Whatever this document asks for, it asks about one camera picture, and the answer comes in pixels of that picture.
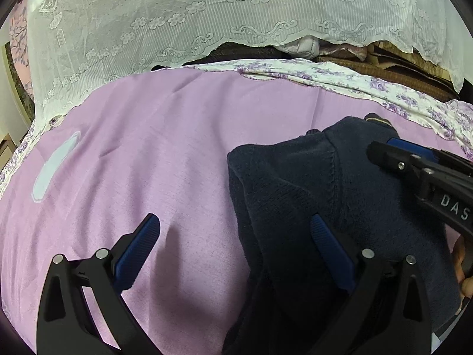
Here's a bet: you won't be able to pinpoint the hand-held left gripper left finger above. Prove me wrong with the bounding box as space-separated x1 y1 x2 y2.
36 213 163 355

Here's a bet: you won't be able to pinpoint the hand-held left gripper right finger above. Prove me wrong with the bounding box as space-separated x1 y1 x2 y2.
310 214 433 355

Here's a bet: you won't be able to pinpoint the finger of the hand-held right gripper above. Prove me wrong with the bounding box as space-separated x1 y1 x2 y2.
387 138 473 172
367 141 429 178

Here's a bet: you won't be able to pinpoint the navy knit cardigan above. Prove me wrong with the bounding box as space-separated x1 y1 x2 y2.
222 116 466 355

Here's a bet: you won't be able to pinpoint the person's right hand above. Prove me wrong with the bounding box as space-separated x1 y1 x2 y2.
453 238 473 298

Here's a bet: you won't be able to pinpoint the white purple floral quilt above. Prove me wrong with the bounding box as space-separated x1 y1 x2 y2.
183 58 473 145

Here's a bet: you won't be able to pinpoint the brown folded blankets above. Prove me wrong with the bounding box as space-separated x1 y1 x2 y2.
314 41 459 100

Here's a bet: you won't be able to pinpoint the pale pink zippered bag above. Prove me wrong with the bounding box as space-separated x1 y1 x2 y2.
318 43 368 62

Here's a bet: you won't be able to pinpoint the purple bedsheet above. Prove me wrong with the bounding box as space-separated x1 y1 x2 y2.
0 67 473 355

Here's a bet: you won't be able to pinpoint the white puffy garment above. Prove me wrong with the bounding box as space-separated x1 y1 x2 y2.
279 36 320 59

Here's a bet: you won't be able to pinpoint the dark patterned panel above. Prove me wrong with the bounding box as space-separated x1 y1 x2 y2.
13 70 35 122

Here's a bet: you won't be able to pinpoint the pink floral cloth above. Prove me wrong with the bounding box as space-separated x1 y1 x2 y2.
9 4 35 100

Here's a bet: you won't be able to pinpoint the white lace cover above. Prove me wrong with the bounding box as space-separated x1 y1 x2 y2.
26 0 464 126

